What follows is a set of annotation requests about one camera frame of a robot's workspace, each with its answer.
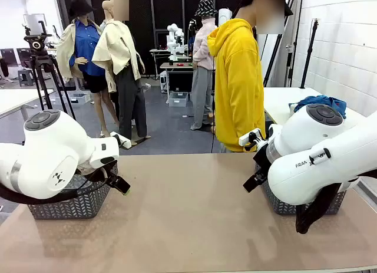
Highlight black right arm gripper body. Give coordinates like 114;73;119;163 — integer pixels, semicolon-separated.
253;143;275;176

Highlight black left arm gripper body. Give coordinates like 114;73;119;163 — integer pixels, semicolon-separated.
93;160;119;185

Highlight dark blue garment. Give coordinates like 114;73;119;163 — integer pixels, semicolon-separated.
293;95;336;113

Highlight gray woven plastic basket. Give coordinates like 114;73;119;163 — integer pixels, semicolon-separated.
28;163;118;221
254;163;347;216

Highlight white side table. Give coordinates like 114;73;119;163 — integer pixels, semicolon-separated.
0;88;55;120
263;86;366;129

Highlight person in yellow hoodie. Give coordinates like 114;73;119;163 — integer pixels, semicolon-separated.
207;0;295;153

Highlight black leaning stand poles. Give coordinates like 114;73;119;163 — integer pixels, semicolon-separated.
263;0;304;87

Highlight clear plastic storage bin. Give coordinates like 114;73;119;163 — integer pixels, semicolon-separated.
168;91;189;108

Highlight black light stand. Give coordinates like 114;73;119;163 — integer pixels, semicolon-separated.
299;18;321;89

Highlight mannequin cream jacket gray trousers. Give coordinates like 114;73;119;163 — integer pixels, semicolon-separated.
91;0;151;146

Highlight mannequin patterned bucket hat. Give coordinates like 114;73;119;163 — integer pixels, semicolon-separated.
190;0;219;131

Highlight mannequin blue shirt black hat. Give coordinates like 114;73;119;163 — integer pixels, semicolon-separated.
56;0;120;138

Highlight gray plastic stool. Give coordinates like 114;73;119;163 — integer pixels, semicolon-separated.
17;68;35;87

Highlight background work table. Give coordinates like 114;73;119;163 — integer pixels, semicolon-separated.
160;62;195;104

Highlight white cylindrical fan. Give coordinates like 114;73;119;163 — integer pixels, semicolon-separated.
218;8;233;28

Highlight gray monitor screen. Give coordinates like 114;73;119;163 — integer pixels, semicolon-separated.
23;13;47;35

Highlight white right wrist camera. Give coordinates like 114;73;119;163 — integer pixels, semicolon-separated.
238;128;263;146

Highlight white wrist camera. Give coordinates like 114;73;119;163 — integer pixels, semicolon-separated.
110;131;131;149
238;128;263;146

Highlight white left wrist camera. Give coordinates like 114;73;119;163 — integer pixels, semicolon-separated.
110;131;131;149

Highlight black right arm cable sleeve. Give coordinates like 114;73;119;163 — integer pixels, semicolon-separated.
296;169;377;235

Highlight black camera tripod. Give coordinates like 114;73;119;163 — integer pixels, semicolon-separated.
29;53;77;120

